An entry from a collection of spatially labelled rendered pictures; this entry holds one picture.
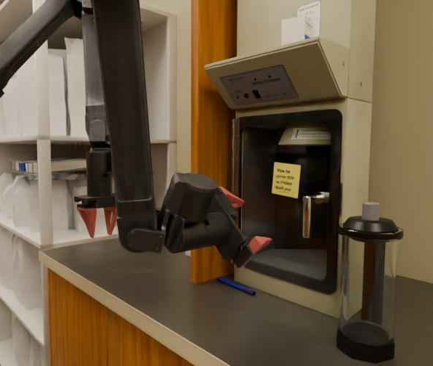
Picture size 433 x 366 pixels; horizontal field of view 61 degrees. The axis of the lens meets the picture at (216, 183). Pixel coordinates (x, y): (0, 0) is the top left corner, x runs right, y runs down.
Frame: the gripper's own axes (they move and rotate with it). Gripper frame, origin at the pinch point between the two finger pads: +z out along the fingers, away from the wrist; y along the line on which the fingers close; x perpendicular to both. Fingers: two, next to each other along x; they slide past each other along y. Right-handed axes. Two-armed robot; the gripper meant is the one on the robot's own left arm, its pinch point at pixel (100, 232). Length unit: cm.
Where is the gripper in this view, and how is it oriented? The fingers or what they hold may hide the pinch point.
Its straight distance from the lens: 95.0
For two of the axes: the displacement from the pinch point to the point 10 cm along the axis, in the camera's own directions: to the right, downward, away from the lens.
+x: -6.9, -0.6, 7.3
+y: 7.3, -0.6, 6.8
